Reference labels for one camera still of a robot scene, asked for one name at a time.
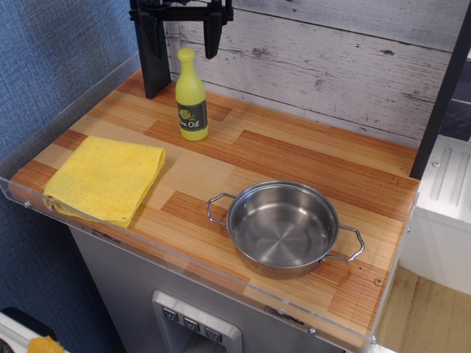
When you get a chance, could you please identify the black object bottom left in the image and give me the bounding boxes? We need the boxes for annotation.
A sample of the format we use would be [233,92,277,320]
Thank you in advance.
[1,312,57,352]

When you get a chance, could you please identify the right black upright post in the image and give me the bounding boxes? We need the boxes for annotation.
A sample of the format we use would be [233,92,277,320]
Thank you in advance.
[409,1,470,180]

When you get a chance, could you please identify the orange cloth in corner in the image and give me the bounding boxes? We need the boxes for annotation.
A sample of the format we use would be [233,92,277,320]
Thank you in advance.
[26,336,65,353]

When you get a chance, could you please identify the yellow folded cloth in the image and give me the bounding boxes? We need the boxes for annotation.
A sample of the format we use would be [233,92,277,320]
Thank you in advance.
[43,136,166,228]

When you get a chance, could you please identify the grey toy fridge cabinet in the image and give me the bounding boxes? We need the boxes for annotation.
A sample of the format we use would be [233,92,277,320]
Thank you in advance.
[71,225,372,352]

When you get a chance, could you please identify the clear acrylic guard rail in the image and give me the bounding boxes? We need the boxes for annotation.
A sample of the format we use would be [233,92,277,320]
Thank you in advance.
[1,56,418,352]

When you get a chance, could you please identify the white cabinet at right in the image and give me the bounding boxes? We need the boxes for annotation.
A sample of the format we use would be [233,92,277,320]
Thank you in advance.
[399,135,470,295]

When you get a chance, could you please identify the stainless steel pot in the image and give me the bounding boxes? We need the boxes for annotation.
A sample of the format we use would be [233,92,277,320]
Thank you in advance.
[220,180,365,279]

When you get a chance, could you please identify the left black upright post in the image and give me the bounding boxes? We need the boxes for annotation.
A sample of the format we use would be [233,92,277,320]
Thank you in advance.
[133,19,171,99]

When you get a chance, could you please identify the silver dispenser button panel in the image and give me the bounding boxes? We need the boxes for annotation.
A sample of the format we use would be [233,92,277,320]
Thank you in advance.
[152,290,244,352]

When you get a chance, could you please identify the yellow olive oil bottle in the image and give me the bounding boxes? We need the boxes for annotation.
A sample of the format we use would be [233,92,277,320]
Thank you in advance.
[175,48,209,141]

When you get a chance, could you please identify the black upright post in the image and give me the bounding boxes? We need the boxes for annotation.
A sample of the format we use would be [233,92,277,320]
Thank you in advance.
[133,19,171,99]
[409,1,470,180]

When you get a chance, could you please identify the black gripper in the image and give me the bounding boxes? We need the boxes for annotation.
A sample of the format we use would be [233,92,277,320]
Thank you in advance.
[130,1,233,60]

